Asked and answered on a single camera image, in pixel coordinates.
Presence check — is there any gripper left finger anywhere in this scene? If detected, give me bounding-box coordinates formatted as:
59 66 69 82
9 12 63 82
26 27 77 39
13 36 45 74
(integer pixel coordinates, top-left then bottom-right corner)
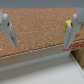
0 11 20 50

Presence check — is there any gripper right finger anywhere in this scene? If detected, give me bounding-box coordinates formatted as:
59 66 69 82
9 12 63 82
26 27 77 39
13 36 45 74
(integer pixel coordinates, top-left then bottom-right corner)
62 12 84 52

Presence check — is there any yellow block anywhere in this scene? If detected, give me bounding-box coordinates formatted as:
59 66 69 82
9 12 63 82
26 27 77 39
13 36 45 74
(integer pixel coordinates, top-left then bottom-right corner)
64 19 81 37

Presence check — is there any wooden drawer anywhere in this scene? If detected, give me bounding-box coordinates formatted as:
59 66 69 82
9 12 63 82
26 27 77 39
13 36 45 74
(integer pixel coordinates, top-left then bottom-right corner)
0 49 84 84

